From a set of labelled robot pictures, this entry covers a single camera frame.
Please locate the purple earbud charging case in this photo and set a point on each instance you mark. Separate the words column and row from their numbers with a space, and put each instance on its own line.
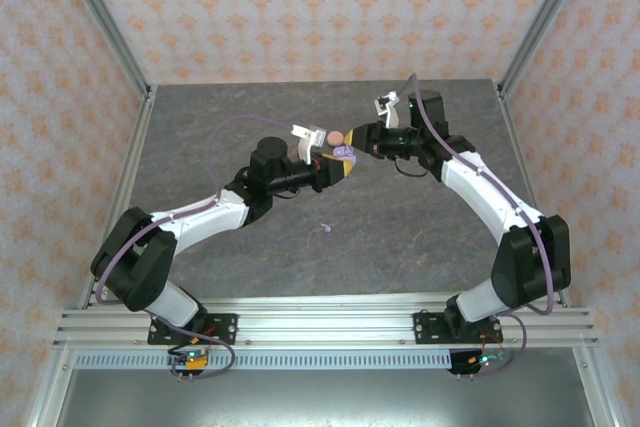
column 341, row 153

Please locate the pink earbud charging case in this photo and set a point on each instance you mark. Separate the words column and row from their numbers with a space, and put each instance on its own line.
column 335, row 137

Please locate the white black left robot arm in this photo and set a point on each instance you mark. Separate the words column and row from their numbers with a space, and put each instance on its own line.
column 135, row 262

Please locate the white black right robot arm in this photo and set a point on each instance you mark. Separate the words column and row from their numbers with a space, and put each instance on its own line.
column 530, row 267

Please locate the wide aluminium base beam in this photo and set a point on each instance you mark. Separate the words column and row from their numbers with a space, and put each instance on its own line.
column 325, row 327

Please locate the small green circuit board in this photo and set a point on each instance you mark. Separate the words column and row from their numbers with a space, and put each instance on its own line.
column 487, row 359
column 190, row 359

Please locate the grey metal floor sheet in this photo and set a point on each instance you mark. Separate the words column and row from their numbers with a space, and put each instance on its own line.
column 320, row 402

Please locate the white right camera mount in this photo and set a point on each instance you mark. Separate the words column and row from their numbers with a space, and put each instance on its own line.
column 392, row 118

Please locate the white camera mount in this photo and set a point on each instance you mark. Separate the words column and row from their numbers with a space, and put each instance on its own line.
column 305, row 152
column 392, row 118

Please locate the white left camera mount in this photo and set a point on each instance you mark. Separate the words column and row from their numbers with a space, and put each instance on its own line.
column 305, row 152

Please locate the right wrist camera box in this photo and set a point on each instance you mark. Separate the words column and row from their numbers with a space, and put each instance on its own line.
column 384, row 103

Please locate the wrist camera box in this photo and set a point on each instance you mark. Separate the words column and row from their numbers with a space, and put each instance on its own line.
column 310, row 134
column 384, row 103

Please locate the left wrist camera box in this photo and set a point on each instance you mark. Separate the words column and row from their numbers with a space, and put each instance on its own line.
column 310, row 134

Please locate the aluminium side rail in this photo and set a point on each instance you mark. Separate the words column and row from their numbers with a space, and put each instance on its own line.
column 515, row 147
column 125, row 167

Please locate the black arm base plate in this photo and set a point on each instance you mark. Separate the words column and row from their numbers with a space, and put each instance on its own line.
column 225, row 329
column 425, row 329

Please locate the aluminium frame post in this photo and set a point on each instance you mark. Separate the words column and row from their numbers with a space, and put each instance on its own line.
column 542, row 22
column 107, row 27

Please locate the aluminium frame bar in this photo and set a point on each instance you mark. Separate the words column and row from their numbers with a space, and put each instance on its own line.
column 47, row 392
column 600, row 392

